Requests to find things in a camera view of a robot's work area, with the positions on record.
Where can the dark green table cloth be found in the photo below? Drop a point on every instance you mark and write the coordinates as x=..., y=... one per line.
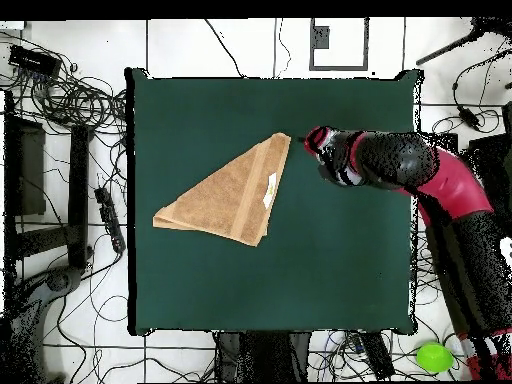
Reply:
x=168, y=112

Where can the grey chair base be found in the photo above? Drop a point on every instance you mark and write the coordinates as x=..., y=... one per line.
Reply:
x=60, y=280

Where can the black power strip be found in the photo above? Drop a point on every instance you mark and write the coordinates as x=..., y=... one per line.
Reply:
x=378, y=356
x=110, y=218

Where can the black rod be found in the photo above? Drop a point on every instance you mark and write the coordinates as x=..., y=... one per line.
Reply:
x=448, y=48

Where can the dark grey small box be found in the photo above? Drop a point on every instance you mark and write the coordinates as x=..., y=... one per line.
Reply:
x=320, y=37

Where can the black power adapter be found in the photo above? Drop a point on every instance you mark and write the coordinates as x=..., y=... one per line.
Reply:
x=468, y=118

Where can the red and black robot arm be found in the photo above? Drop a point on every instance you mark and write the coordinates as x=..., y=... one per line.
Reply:
x=400, y=160

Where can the lime green ball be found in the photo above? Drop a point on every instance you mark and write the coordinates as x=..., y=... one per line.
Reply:
x=435, y=357

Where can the black network switch box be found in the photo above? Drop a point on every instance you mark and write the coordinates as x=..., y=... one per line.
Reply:
x=34, y=60

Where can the grey square floor frame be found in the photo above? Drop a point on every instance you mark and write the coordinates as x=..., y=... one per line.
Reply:
x=340, y=68

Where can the tan terry towel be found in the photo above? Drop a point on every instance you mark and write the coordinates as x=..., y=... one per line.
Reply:
x=232, y=192

